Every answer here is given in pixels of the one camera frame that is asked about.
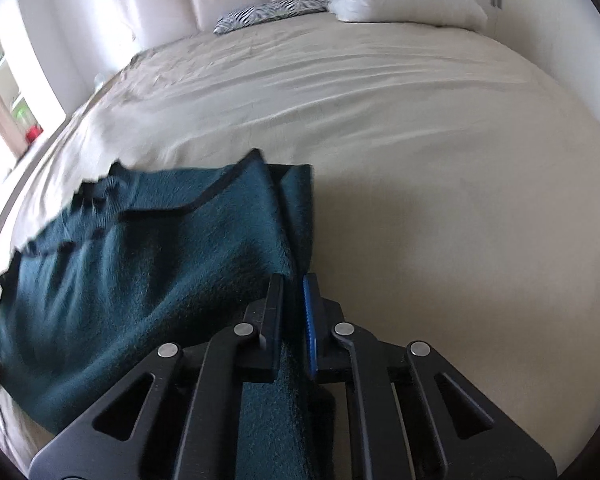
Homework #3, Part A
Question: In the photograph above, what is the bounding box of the dark green knit sweater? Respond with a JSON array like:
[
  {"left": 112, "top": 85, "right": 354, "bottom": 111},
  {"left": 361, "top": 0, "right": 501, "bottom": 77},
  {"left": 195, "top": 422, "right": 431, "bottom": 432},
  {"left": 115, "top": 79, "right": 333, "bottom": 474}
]
[{"left": 0, "top": 151, "right": 329, "bottom": 479}]

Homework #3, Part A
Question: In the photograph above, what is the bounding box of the beige bed sheet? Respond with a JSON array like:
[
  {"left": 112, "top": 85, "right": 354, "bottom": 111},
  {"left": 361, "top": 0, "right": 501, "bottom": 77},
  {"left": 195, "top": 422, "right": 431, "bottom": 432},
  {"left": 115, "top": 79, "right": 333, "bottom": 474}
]
[{"left": 0, "top": 13, "right": 600, "bottom": 470}]

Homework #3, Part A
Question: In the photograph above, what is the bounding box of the red box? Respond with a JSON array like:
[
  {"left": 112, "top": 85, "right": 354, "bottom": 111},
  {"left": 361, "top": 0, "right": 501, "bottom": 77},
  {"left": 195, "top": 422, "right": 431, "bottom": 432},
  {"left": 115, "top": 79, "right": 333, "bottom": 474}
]
[{"left": 26, "top": 125, "right": 43, "bottom": 143}]

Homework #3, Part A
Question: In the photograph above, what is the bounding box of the green lidded container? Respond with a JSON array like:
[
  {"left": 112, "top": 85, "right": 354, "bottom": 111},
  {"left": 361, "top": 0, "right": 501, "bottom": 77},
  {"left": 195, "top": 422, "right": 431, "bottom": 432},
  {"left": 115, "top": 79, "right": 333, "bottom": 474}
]
[{"left": 12, "top": 101, "right": 36, "bottom": 130}]

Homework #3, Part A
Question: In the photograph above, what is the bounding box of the zebra print pillow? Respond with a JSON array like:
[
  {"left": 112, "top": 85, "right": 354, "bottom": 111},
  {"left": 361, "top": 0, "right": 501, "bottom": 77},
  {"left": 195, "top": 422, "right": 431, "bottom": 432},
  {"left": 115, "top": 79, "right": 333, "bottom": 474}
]
[{"left": 213, "top": 0, "right": 328, "bottom": 36}]

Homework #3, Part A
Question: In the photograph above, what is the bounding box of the white wardrobe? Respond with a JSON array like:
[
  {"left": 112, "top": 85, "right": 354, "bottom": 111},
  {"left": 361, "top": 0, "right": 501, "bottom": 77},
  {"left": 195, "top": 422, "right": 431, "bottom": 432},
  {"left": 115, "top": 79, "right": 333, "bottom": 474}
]
[{"left": 478, "top": 0, "right": 600, "bottom": 122}]

